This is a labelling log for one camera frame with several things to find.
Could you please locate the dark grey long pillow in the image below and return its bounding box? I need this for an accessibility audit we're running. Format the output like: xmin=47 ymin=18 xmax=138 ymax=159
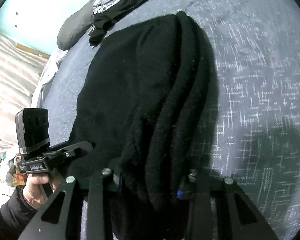
xmin=56 ymin=0 xmax=163 ymax=51

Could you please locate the white plastic bag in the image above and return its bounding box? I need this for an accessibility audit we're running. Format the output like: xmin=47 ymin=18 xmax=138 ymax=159
xmin=0 ymin=145 xmax=23 ymax=186

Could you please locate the black sweater with white trim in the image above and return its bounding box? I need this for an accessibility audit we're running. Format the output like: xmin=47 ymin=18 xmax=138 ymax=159
xmin=62 ymin=11 xmax=219 ymax=240

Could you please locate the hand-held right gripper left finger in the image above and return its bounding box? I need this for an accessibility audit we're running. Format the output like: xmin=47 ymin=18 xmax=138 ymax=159
xmin=19 ymin=169 xmax=124 ymax=240

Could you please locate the person's left forearm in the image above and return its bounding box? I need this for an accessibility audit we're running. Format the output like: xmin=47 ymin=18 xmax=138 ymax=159
xmin=0 ymin=185 xmax=48 ymax=240

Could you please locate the wooden strip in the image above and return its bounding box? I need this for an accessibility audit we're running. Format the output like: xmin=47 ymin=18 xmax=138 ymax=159
xmin=15 ymin=42 xmax=51 ymax=57

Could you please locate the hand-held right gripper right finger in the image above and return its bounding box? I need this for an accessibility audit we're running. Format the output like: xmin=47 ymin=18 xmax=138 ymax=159
xmin=176 ymin=169 xmax=279 ymax=240

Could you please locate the light grey quilt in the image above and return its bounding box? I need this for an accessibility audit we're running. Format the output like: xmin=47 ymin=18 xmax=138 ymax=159
xmin=30 ymin=47 xmax=71 ymax=111

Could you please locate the cream curtain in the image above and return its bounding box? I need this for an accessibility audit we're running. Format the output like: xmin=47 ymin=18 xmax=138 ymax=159
xmin=0 ymin=29 xmax=52 ymax=146

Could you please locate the blue patterned bed cover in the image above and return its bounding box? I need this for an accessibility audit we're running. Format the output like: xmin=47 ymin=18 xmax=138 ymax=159
xmin=40 ymin=0 xmax=300 ymax=240

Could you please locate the person's left hand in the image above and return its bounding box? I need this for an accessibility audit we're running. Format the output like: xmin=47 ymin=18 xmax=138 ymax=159
xmin=22 ymin=172 xmax=63 ymax=209

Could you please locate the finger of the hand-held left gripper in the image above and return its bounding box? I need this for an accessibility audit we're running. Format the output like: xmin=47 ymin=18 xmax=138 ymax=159
xmin=47 ymin=141 xmax=96 ymax=161

